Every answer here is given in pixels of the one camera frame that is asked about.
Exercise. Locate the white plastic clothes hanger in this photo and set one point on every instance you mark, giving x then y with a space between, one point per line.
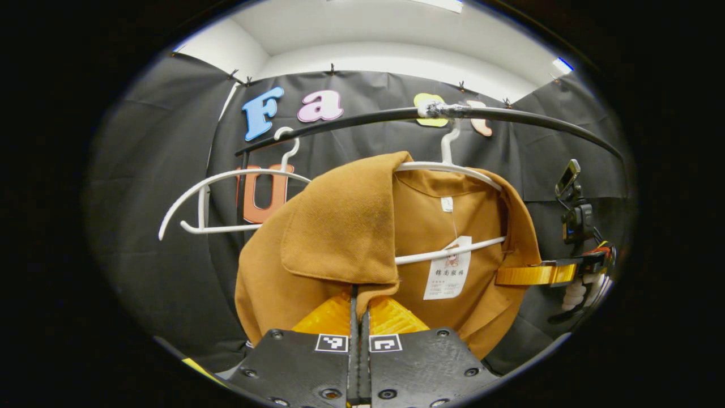
226 229
447 166

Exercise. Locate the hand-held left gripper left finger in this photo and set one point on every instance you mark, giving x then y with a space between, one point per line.
300 368

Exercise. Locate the rectangular ceiling light panel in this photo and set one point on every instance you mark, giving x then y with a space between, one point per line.
442 4

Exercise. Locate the brown jacket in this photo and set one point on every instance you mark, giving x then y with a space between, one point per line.
340 226

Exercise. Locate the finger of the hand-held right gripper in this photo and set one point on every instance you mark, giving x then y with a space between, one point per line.
532 275

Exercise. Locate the black metal clothes rack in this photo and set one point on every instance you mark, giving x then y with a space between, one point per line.
368 117

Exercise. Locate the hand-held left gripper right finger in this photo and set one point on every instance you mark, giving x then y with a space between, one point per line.
425 368

